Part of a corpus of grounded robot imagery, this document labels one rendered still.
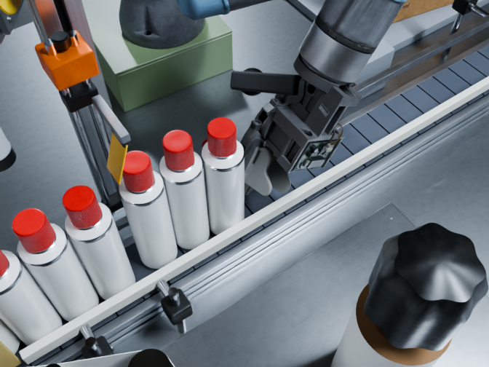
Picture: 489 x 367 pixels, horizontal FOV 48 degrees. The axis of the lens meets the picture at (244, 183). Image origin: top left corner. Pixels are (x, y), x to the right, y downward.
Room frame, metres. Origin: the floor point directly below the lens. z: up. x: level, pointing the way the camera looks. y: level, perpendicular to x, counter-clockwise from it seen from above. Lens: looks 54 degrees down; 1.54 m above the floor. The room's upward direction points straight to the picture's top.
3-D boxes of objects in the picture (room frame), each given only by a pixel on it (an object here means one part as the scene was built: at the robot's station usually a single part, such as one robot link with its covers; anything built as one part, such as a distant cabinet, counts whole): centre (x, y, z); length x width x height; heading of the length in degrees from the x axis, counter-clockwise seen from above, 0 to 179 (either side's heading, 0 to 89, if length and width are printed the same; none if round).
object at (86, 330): (0.22, 0.18, 0.89); 0.06 x 0.03 x 0.12; 35
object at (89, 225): (0.31, 0.17, 0.98); 0.05 x 0.05 x 0.20
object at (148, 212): (0.36, 0.12, 0.98); 0.05 x 0.05 x 0.20
